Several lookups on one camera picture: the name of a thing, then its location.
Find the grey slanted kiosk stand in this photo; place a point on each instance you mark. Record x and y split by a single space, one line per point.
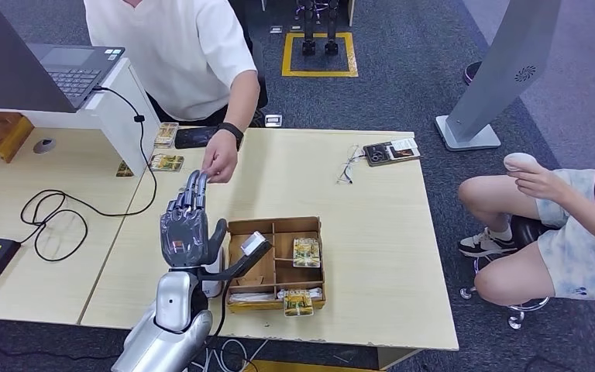
503 67

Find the black wristwatch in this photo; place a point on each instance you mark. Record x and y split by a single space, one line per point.
231 131

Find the grey card reader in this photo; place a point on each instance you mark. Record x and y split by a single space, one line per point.
214 290

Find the white desk riser shelf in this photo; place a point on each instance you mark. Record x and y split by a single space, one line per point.
118 113

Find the dark shoe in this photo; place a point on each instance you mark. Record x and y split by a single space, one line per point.
473 72

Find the chrome stool with black seat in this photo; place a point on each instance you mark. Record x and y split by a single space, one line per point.
516 321

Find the silver floor outlet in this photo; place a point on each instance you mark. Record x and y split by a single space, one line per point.
273 120

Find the clear eyeglasses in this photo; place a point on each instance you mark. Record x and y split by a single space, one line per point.
351 160

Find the small round handheld device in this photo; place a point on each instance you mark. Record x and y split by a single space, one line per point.
519 161

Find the orange wooden tray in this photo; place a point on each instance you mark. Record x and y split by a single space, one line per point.
12 138

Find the person's left hand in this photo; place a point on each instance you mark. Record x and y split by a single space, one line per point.
223 161

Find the white card bundle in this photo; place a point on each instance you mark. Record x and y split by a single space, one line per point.
319 293
251 297

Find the wooden compartment box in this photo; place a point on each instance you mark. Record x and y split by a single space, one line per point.
287 231

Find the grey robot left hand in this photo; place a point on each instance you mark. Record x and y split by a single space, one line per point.
184 236

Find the black smartphone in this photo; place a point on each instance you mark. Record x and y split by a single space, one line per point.
195 137

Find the person's hand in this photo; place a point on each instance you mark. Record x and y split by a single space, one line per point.
541 184

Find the dark grey laptop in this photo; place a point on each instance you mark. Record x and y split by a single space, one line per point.
71 67

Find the person's left forearm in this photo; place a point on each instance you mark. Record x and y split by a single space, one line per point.
243 97

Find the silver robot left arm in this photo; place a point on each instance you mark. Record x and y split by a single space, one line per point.
174 303

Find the standing humanoid robot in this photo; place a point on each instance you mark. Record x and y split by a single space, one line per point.
309 46

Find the white paper label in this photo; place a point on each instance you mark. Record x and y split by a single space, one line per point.
404 144

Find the person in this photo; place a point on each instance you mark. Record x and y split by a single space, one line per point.
574 267
174 51

